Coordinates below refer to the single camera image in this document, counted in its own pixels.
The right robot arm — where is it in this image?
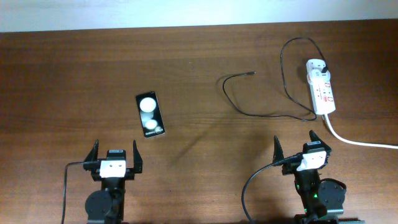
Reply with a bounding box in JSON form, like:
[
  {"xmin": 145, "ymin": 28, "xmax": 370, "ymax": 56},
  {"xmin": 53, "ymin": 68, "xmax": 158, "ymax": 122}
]
[{"xmin": 272, "ymin": 130, "xmax": 346, "ymax": 223}]

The black Galaxy flip smartphone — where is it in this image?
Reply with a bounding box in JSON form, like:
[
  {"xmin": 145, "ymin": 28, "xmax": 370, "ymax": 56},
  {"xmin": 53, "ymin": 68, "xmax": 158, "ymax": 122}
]
[{"xmin": 135, "ymin": 91, "xmax": 165, "ymax": 138}]

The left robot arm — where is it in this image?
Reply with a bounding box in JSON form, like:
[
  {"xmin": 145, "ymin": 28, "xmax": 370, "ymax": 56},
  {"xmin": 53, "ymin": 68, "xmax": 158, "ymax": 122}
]
[{"xmin": 83, "ymin": 141, "xmax": 143, "ymax": 223}]

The white power strip cord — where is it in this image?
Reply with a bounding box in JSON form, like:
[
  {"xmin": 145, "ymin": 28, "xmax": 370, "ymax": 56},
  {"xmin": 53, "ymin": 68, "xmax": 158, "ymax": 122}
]
[{"xmin": 322, "ymin": 113, "xmax": 398, "ymax": 150}]

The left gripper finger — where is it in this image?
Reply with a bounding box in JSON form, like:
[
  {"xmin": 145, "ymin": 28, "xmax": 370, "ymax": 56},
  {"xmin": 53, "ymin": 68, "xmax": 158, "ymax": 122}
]
[
  {"xmin": 132, "ymin": 140, "xmax": 143, "ymax": 174},
  {"xmin": 83, "ymin": 139, "xmax": 99, "ymax": 170}
]

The white power strip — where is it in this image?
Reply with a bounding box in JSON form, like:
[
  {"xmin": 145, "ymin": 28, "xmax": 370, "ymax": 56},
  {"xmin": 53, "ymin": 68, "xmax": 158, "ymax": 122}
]
[{"xmin": 306, "ymin": 59, "xmax": 336, "ymax": 115}]

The black USB charging cable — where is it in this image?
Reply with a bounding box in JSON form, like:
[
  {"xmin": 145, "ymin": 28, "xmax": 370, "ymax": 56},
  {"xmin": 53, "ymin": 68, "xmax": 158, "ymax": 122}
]
[{"xmin": 222, "ymin": 37, "xmax": 330, "ymax": 122}]

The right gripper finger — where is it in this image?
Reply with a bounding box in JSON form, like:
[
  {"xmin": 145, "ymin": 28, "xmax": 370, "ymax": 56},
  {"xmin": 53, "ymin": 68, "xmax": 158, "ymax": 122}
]
[
  {"xmin": 309, "ymin": 130, "xmax": 332, "ymax": 153},
  {"xmin": 272, "ymin": 136, "xmax": 285, "ymax": 165}
]

